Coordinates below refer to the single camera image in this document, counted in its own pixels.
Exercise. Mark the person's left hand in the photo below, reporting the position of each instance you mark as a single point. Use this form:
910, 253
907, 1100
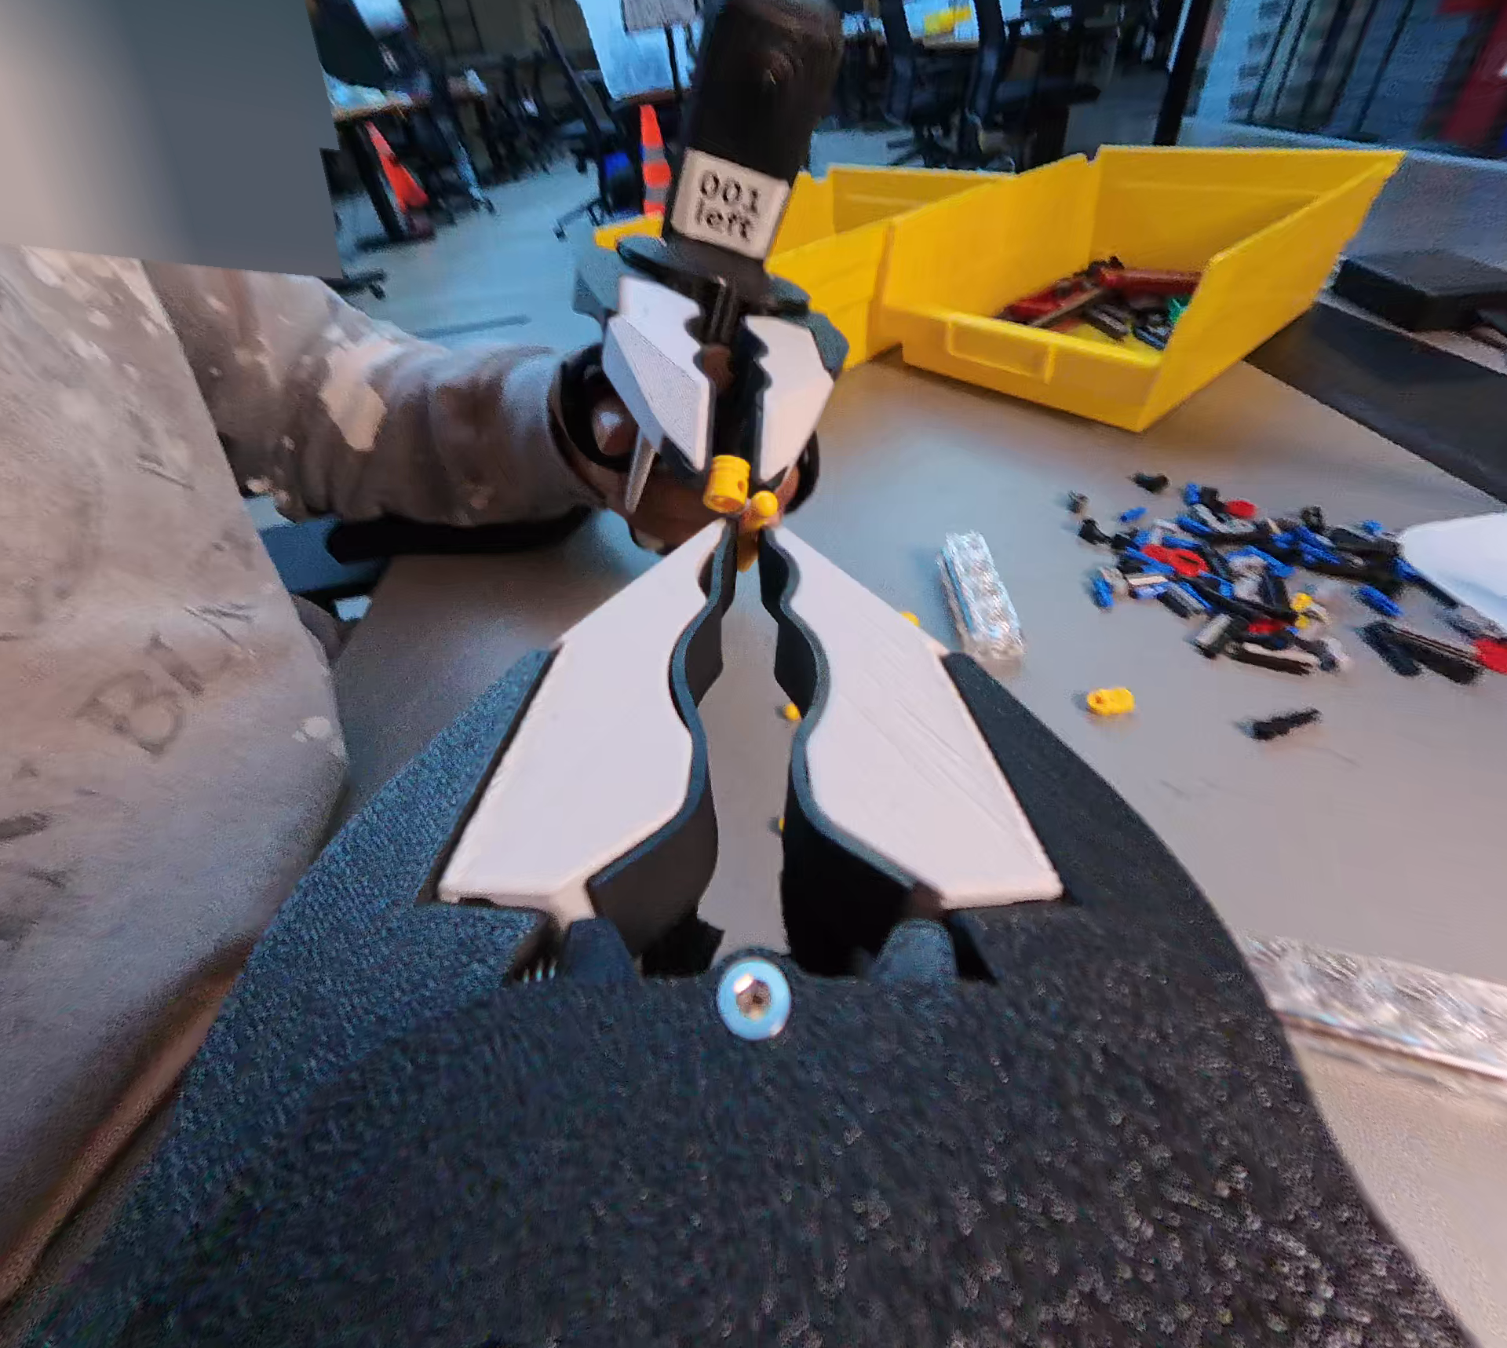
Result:
665, 517

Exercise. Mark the black office chair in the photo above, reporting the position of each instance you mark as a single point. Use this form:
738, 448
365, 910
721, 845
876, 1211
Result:
907, 65
990, 40

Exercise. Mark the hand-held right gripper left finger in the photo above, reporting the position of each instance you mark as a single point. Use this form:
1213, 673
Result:
564, 783

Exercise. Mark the heap of red black parts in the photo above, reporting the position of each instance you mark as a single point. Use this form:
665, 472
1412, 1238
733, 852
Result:
1108, 294

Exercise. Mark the yellow piston crank assembly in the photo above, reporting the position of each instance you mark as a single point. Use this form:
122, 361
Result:
726, 483

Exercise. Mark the black desk mat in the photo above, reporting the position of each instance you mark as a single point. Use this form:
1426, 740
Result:
1389, 394

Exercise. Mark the yellow storage bin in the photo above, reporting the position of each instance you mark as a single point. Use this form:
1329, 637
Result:
865, 242
1272, 230

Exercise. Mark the grey desk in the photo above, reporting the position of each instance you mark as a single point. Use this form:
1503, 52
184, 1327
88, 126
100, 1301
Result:
1178, 842

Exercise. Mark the white board with motor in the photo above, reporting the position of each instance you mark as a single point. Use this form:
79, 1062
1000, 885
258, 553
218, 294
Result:
1459, 565

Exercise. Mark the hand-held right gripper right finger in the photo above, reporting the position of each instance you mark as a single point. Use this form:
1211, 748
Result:
920, 783

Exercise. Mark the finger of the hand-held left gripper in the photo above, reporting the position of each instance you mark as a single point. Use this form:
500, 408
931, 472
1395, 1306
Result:
655, 370
788, 382

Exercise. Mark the black power adapter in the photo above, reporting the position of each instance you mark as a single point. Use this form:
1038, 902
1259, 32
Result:
1425, 287

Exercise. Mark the person's left forearm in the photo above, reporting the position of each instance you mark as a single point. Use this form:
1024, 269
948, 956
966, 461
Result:
446, 420

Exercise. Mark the clear plastic building piece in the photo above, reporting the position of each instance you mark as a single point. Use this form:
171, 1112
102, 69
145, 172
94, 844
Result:
981, 601
1379, 1001

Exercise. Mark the yellow piston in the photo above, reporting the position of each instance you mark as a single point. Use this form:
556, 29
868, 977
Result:
1109, 702

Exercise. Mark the black pin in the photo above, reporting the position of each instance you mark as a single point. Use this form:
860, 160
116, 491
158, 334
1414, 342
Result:
1282, 723

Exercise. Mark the pile of small building parts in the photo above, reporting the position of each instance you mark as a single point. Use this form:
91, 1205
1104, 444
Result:
1236, 573

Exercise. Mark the orange traffic cone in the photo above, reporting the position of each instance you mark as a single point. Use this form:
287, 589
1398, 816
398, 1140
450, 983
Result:
398, 177
655, 177

